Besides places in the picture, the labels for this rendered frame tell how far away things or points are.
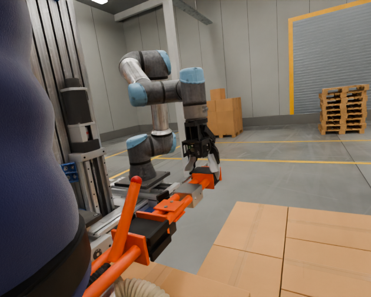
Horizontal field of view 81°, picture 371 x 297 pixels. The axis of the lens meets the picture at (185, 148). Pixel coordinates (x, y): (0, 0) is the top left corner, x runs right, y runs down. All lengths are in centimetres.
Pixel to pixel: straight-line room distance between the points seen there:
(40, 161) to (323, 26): 1010
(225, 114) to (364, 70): 504
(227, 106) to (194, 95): 710
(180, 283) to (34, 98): 46
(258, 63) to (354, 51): 322
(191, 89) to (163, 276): 49
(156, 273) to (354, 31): 997
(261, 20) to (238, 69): 196
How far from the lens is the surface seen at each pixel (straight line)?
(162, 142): 117
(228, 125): 783
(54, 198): 24
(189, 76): 67
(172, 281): 57
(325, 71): 999
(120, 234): 44
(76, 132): 106
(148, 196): 119
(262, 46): 1036
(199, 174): 72
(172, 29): 413
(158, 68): 110
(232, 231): 158
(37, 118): 24
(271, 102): 1018
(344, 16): 1024
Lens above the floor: 142
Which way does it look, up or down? 12 degrees down
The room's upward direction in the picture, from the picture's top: 7 degrees counter-clockwise
